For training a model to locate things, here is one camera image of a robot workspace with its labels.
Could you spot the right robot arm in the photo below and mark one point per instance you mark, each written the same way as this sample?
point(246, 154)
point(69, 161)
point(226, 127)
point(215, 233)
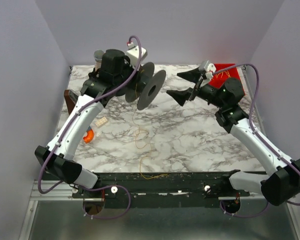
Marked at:
point(281, 180)

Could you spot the orange curved track piece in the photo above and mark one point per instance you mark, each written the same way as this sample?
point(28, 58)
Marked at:
point(89, 136)

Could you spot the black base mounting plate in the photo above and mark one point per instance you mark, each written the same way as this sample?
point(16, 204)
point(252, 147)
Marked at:
point(174, 190)

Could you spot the aluminium frame rail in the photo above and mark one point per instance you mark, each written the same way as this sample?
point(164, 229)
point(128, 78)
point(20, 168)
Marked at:
point(65, 192)

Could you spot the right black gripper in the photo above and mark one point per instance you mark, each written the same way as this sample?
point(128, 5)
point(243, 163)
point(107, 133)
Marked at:
point(195, 89)

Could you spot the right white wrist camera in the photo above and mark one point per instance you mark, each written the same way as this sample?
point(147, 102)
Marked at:
point(207, 69)

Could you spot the black cable spool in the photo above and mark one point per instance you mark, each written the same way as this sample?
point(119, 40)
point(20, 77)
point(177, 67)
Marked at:
point(154, 83)

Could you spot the white toy brick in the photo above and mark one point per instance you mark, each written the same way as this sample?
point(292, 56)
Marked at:
point(101, 122)

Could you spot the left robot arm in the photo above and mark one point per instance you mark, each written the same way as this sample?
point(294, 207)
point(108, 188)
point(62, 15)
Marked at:
point(117, 69)

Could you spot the grey mesh microphone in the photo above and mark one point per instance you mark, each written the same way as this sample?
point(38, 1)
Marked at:
point(98, 54)

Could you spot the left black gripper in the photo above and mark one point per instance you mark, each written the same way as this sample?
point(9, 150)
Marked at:
point(133, 81)

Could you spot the brown wooden metronome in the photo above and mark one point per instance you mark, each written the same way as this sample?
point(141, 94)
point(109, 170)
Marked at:
point(71, 99)

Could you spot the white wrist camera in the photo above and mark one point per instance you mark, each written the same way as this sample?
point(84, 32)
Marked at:
point(207, 69)
point(134, 54)

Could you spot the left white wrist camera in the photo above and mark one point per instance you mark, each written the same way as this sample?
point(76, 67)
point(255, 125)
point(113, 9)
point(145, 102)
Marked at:
point(134, 54)

